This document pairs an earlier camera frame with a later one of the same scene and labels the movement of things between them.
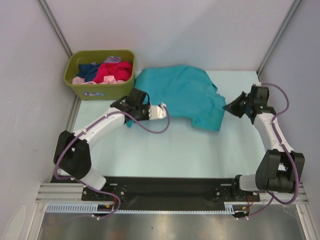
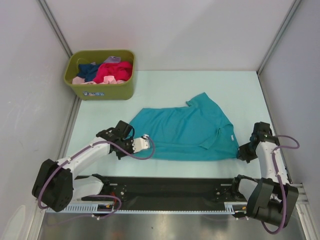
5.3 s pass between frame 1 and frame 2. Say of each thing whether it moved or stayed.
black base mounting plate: stayed
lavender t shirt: stayed
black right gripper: moved
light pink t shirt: stayed
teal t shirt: moved
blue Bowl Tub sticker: stayed
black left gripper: moved
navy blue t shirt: stayed
